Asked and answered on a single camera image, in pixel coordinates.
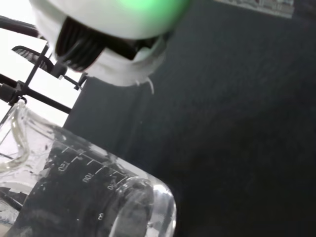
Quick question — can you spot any black tripod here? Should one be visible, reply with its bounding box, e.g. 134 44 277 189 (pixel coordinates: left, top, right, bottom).
0 14 88 116

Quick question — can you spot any clear plastic rack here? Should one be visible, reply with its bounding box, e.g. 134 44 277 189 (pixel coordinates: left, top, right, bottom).
214 0 296 19

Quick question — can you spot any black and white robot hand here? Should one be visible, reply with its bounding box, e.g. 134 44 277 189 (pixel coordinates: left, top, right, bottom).
28 0 192 87

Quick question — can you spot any large clear glass beaker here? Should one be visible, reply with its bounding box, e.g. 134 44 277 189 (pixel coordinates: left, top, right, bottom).
0 101 177 237

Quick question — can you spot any black table cloth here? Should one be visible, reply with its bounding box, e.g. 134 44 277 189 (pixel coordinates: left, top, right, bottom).
22 0 316 237

